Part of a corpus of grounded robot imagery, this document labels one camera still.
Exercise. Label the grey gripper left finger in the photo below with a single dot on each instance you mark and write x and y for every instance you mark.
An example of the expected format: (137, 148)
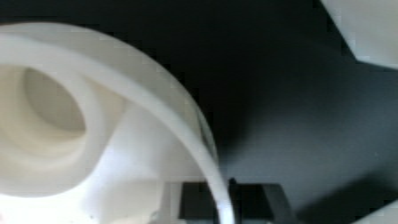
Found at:
(187, 206)

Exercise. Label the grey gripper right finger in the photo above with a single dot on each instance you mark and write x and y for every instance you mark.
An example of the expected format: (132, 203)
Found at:
(260, 204)

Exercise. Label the white round stool seat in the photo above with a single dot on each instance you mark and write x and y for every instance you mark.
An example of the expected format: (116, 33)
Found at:
(105, 139)

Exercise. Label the white right fence wall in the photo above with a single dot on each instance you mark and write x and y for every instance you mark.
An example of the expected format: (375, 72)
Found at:
(366, 22)

